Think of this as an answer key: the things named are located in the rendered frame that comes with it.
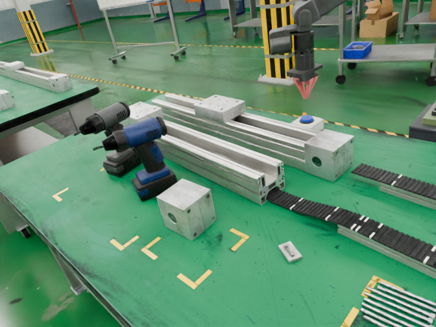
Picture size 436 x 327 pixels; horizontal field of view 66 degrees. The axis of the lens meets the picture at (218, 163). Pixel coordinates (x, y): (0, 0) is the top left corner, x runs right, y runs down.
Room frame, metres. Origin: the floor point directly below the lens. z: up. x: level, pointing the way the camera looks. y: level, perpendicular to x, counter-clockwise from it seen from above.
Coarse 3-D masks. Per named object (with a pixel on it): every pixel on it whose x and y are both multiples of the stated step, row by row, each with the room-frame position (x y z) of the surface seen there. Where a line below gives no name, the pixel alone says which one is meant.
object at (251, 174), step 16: (176, 128) 1.09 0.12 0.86; (160, 144) 1.05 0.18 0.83; (176, 144) 0.97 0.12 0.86; (192, 144) 1.00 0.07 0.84; (208, 144) 0.95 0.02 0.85; (224, 144) 0.90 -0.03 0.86; (176, 160) 0.98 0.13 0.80; (192, 160) 0.91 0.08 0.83; (208, 160) 0.84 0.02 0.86; (224, 160) 0.81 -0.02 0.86; (240, 160) 0.84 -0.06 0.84; (256, 160) 0.79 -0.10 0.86; (272, 160) 0.76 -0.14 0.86; (208, 176) 0.85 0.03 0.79; (224, 176) 0.79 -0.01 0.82; (240, 176) 0.75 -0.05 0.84; (256, 176) 0.70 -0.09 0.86; (272, 176) 0.74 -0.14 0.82; (240, 192) 0.75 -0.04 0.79; (256, 192) 0.69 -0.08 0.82
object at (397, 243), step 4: (400, 232) 0.48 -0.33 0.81; (396, 236) 0.47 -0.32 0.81; (400, 236) 0.47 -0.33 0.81; (404, 236) 0.47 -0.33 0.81; (408, 236) 0.47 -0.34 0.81; (396, 240) 0.46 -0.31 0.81; (400, 240) 0.46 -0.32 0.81; (404, 240) 0.46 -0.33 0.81; (392, 244) 0.45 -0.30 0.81; (396, 244) 0.45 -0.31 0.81; (400, 244) 0.45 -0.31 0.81; (392, 248) 0.45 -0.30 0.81; (396, 248) 0.44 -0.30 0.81
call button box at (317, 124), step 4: (312, 116) 1.03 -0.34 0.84; (296, 120) 1.02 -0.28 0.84; (316, 120) 0.99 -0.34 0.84; (320, 120) 0.99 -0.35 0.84; (296, 124) 0.99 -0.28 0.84; (300, 124) 0.99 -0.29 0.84; (304, 124) 0.98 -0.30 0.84; (308, 124) 0.98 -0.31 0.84; (312, 124) 0.97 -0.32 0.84; (316, 124) 0.97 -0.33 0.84; (320, 124) 0.98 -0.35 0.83; (312, 128) 0.96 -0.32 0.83; (316, 128) 0.97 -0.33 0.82; (320, 128) 0.98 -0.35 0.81
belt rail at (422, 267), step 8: (344, 232) 0.53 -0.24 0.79; (352, 232) 0.52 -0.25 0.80; (360, 240) 0.50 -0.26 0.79; (368, 240) 0.49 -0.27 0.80; (376, 248) 0.47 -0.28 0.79; (384, 248) 0.47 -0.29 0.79; (392, 256) 0.45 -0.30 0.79; (400, 256) 0.44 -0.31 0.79; (408, 256) 0.43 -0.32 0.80; (408, 264) 0.43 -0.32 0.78; (416, 264) 0.42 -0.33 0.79; (424, 264) 0.40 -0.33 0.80; (424, 272) 0.40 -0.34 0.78; (432, 272) 0.39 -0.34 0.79
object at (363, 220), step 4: (364, 216) 0.54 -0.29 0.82; (360, 220) 0.53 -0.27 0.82; (364, 220) 0.53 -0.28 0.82; (368, 220) 0.53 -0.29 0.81; (356, 224) 0.52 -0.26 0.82; (360, 224) 0.52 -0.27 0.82; (364, 224) 0.52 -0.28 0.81; (352, 228) 0.51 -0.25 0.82; (356, 228) 0.51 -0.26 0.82; (360, 228) 0.51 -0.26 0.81
